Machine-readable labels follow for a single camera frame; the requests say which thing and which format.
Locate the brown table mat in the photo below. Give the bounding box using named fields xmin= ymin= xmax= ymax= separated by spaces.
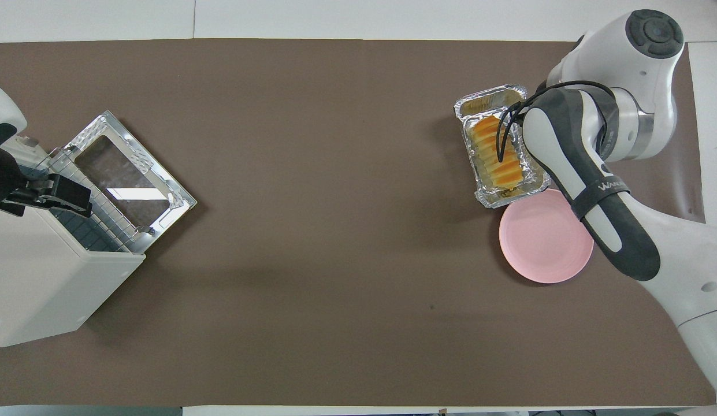
xmin=0 ymin=39 xmax=717 ymax=408

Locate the glass oven door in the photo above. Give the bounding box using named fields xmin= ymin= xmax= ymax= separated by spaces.
xmin=64 ymin=110 xmax=198 ymax=255

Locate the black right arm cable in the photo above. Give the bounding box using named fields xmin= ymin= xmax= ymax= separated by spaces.
xmin=496 ymin=81 xmax=616 ymax=164

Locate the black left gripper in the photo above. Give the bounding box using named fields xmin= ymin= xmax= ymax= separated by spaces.
xmin=0 ymin=151 xmax=94 ymax=218

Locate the pink round plate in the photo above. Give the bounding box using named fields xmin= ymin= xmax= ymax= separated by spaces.
xmin=499 ymin=188 xmax=595 ymax=284

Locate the cream toaster oven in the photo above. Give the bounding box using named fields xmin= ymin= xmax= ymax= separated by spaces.
xmin=0 ymin=136 xmax=146 ymax=348

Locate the aluminium foil tray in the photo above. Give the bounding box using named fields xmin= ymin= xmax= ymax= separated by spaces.
xmin=454 ymin=85 xmax=551 ymax=209

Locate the metal oven wire rack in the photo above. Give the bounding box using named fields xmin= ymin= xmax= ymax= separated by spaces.
xmin=46 ymin=147 xmax=154 ymax=255

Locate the golden bread loaf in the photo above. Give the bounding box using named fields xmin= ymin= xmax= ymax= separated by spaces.
xmin=471 ymin=116 xmax=524 ymax=191

